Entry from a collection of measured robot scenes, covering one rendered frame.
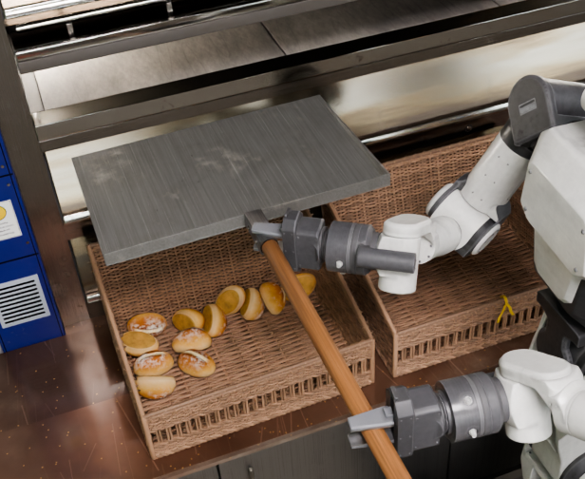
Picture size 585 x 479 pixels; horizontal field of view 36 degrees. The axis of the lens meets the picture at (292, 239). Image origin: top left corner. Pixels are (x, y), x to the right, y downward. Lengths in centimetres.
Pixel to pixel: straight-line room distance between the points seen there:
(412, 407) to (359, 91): 118
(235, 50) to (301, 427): 91
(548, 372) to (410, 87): 121
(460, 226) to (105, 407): 97
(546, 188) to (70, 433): 124
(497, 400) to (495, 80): 130
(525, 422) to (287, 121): 88
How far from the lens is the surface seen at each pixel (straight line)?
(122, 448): 211
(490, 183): 169
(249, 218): 159
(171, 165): 180
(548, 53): 250
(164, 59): 222
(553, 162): 147
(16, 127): 205
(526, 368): 127
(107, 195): 176
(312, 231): 151
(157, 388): 212
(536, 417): 132
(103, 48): 182
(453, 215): 171
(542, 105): 158
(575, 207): 141
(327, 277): 223
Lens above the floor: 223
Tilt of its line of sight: 40 degrees down
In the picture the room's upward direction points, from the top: 4 degrees counter-clockwise
